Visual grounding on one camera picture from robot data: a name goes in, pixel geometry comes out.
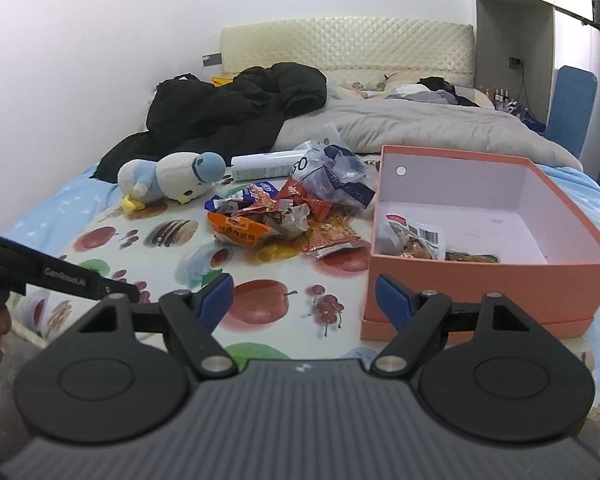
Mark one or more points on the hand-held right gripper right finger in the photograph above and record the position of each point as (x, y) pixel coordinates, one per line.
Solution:
(392, 300)

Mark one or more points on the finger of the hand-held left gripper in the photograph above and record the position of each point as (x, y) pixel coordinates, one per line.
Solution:
(122, 294)

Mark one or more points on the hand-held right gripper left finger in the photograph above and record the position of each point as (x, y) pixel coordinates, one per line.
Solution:
(215, 295)

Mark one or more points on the white clear snack packet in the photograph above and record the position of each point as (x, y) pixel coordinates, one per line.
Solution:
(420, 237)

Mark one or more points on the pile of snack packets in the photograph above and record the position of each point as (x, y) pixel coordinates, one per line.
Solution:
(260, 220)

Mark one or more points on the orange cardboard box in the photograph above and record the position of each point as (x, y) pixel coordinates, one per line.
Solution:
(480, 285)

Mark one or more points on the orange snack packet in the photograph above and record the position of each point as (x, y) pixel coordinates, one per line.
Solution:
(472, 257)

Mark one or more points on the fruit print mat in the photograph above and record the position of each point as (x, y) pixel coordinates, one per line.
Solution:
(145, 265)

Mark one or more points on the penguin plush toy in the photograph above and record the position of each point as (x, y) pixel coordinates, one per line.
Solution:
(175, 175)

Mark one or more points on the clear plastic bag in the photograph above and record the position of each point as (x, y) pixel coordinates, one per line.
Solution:
(340, 175)

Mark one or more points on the white tube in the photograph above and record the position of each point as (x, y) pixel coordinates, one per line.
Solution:
(260, 165)

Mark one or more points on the grey duvet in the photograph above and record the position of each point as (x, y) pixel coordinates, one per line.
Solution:
(430, 130)

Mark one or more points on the black puffer jacket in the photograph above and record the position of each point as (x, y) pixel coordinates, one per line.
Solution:
(205, 110)

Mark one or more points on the clothes pile on bed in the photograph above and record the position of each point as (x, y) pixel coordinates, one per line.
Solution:
(430, 92)

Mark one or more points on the yellow pillow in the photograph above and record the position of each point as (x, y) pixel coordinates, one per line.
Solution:
(222, 80)

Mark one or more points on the small bottles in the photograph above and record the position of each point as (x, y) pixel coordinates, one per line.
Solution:
(500, 97)

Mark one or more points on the blue chair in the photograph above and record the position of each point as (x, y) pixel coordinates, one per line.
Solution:
(570, 110)

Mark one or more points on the cream quilted headboard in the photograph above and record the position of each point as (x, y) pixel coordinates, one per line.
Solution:
(340, 45)

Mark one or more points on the grey wall socket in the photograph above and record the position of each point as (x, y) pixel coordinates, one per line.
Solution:
(212, 60)

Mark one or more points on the black wall charger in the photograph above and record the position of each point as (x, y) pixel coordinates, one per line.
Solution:
(515, 62)

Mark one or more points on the grey wall cabinet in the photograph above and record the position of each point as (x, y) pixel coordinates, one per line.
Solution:
(510, 25)

